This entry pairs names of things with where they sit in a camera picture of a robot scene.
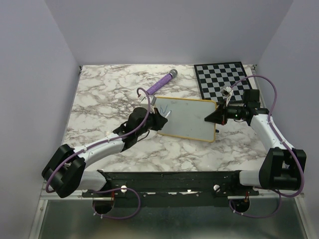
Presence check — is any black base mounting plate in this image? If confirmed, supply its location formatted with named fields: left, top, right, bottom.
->
left=82, top=171, right=259, bottom=208

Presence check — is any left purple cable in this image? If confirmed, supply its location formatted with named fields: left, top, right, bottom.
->
left=45, top=87, right=155, bottom=220

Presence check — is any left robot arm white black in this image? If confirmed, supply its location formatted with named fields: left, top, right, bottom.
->
left=41, top=107, right=168, bottom=198

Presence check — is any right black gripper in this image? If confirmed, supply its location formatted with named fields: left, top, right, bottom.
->
left=205, top=99, right=246, bottom=125

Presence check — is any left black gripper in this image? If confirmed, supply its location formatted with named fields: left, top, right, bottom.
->
left=136, top=107, right=167, bottom=137

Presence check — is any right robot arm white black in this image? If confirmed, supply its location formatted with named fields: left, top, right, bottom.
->
left=204, top=89, right=307, bottom=195

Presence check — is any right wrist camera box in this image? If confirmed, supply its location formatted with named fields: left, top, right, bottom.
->
left=220, top=86, right=233, bottom=102

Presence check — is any purple cable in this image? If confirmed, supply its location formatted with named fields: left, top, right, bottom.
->
left=45, top=87, right=155, bottom=220
left=228, top=75, right=305, bottom=218

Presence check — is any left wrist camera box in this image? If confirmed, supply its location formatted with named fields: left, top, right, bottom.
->
left=140, top=96, right=157, bottom=114

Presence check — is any black grey chessboard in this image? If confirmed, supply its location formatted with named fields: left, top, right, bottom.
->
left=194, top=62, right=255, bottom=103

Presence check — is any yellow framed whiteboard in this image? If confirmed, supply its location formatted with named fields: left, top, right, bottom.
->
left=155, top=97, right=217, bottom=142

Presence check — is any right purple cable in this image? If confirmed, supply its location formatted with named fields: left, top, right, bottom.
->
left=228, top=75, right=305, bottom=218

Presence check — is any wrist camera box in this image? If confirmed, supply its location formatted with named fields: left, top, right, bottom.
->
left=220, top=86, right=233, bottom=102
left=140, top=96, right=157, bottom=114

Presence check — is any purple toy microphone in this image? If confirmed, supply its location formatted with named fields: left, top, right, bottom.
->
left=147, top=69, right=178, bottom=95

